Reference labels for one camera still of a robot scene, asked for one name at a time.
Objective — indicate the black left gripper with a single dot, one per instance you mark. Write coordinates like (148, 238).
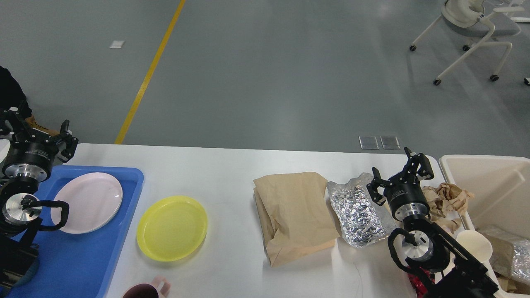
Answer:
(32, 159)

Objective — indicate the white office chair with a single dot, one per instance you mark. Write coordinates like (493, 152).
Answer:
(482, 24)

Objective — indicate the blue plastic tray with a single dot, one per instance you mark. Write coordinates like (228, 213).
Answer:
(81, 265)

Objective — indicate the teal blue cup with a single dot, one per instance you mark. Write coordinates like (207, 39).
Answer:
(28, 275)

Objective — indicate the beige plastic bin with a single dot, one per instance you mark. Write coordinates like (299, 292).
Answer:
(501, 185)

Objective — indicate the white paper cup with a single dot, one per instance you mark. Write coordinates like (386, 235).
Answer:
(476, 244)

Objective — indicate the pink ribbed mug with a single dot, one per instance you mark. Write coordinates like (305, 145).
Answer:
(159, 287)

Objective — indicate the tan work boot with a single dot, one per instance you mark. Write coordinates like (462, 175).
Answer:
(31, 121)

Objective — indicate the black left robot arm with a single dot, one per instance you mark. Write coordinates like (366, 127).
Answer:
(23, 215)

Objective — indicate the red snack wrapper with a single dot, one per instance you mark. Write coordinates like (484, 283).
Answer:
(417, 285)

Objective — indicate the right metal floor plate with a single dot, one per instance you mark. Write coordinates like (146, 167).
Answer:
(390, 142)

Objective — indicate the left metal floor plate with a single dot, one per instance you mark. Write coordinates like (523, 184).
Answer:
(368, 143)

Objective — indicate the white paper scrap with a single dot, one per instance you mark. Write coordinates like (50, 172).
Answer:
(117, 44)

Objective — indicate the wrapped package in bin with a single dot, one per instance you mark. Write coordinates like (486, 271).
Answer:
(510, 257)

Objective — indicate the pink round plate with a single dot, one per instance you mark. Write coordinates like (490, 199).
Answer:
(93, 198)

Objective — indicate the yellow plastic plate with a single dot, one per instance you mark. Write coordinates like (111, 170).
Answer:
(172, 228)

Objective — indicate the metal floor plate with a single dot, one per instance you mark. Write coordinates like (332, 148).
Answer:
(390, 142)
(368, 143)

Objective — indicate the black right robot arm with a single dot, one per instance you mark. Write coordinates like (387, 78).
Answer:
(421, 247)

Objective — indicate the silver foil pouch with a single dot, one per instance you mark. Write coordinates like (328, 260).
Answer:
(362, 221)

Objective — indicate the person in black clothes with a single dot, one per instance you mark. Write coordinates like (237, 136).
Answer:
(11, 94)

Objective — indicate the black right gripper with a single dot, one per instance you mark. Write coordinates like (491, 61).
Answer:
(405, 199)

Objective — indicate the brown paper bag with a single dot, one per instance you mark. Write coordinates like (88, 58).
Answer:
(293, 215)

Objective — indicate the crumpled brown paper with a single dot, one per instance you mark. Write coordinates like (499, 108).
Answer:
(446, 200)

